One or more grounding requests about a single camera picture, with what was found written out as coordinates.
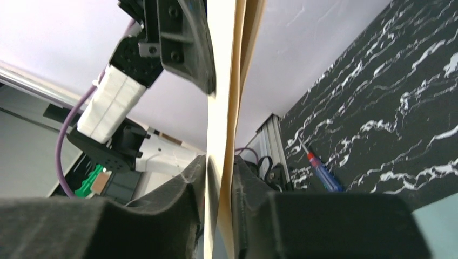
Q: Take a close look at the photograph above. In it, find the teal envelope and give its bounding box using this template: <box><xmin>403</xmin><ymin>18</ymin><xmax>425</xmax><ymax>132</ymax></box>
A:
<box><xmin>413</xmin><ymin>200</ymin><xmax>457</xmax><ymax>258</ymax></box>

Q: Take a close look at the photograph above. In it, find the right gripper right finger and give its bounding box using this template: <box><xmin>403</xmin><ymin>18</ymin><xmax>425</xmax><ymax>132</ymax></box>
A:
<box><xmin>232</xmin><ymin>156</ymin><xmax>432</xmax><ymax>258</ymax></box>

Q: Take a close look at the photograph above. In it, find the beige letter paper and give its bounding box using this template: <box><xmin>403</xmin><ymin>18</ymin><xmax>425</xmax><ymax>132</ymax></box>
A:
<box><xmin>203</xmin><ymin>1</ymin><xmax>265</xmax><ymax>258</ymax></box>

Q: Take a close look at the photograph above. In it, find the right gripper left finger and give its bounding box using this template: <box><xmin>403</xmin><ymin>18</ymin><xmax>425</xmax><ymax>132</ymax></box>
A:
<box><xmin>1</xmin><ymin>155</ymin><xmax>206</xmax><ymax>258</ymax></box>

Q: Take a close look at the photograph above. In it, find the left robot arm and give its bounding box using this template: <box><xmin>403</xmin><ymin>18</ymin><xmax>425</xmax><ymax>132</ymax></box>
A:
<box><xmin>68</xmin><ymin>0</ymin><xmax>216</xmax><ymax>173</ymax></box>

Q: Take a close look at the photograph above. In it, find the blue red screwdriver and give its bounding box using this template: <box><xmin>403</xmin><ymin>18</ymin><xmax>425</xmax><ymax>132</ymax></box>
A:
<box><xmin>298</xmin><ymin>139</ymin><xmax>344</xmax><ymax>193</ymax></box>

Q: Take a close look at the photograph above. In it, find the aluminium rail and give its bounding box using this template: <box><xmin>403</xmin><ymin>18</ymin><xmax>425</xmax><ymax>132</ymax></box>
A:
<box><xmin>247</xmin><ymin>114</ymin><xmax>290</xmax><ymax>182</ymax></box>

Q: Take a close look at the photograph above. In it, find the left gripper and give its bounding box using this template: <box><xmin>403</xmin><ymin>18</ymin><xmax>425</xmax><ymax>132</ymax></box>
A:
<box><xmin>118</xmin><ymin>0</ymin><xmax>216</xmax><ymax>95</ymax></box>

